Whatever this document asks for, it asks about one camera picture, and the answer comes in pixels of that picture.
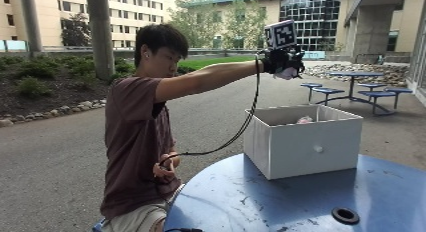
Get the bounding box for small white soft toy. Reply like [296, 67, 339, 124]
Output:
[273, 66, 300, 81]

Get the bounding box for long black glove cable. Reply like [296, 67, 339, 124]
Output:
[157, 51, 264, 169]

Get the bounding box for white cube with black markers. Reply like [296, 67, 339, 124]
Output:
[262, 19, 298, 51]

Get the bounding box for the person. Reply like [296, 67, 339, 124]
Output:
[98, 23, 266, 232]

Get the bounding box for glass fronted building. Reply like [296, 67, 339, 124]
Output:
[278, 0, 342, 52]

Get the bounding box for bed of grey rocks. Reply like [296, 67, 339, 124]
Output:
[302, 62, 410, 87]

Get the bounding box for blue picnic table with seats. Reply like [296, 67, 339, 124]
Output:
[300, 71, 414, 117]

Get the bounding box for small pink soft toy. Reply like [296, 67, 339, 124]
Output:
[296, 115, 315, 125]

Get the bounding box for concrete pillar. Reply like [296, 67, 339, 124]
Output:
[351, 11, 397, 57]

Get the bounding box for green lawn strip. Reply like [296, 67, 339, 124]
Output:
[177, 55, 257, 72]

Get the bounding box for blue stool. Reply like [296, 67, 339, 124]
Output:
[91, 217, 108, 232]

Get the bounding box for green leafy trees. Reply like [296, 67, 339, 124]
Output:
[166, 0, 269, 50]

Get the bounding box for white open storage box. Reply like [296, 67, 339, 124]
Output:
[242, 104, 365, 181]

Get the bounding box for row of border stones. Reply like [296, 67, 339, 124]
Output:
[0, 98, 108, 128]

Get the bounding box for beige building with windows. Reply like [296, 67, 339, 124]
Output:
[0, 0, 180, 49]

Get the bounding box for low green shrubs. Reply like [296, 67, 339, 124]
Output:
[0, 54, 137, 98]

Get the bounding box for thick grey pole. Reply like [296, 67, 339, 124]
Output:
[85, 0, 117, 82]

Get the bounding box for dark small tree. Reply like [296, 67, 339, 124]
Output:
[60, 12, 93, 48]

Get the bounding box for thin grey pole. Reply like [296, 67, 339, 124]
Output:
[17, 0, 47, 57]

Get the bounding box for short black cable end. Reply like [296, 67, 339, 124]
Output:
[164, 227, 205, 232]

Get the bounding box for black plastic ring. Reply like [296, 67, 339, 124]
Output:
[330, 206, 361, 226]

